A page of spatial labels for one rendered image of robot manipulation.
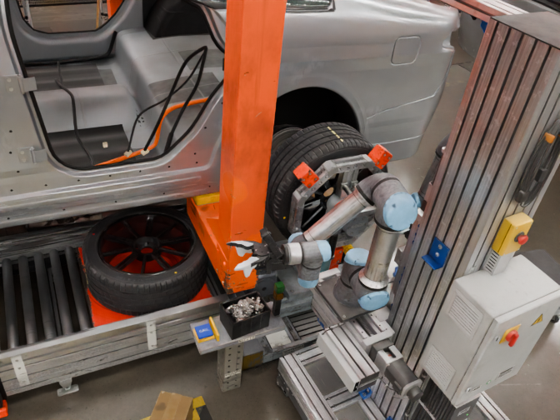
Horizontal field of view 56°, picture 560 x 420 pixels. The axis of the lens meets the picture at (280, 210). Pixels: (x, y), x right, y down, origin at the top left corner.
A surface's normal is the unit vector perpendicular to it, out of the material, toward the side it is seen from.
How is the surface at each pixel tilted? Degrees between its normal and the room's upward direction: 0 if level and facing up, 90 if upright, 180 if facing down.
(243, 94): 90
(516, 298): 0
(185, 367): 0
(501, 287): 0
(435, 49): 90
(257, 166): 90
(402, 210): 82
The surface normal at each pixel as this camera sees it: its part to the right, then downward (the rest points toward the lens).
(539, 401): 0.10, -0.79
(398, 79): 0.41, 0.59
